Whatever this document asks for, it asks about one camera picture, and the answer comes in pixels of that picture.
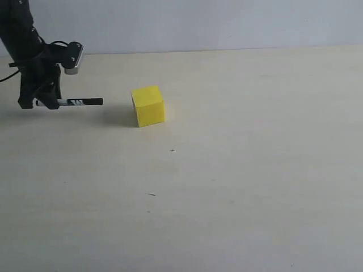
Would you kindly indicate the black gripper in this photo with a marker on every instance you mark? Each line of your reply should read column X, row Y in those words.
column 39, row 67

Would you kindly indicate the black and white marker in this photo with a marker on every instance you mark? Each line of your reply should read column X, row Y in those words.
column 80, row 102

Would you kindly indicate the yellow cube block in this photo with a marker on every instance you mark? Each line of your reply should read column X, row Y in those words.
column 148, row 104

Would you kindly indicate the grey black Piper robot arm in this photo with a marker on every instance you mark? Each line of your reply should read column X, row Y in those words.
column 17, row 24

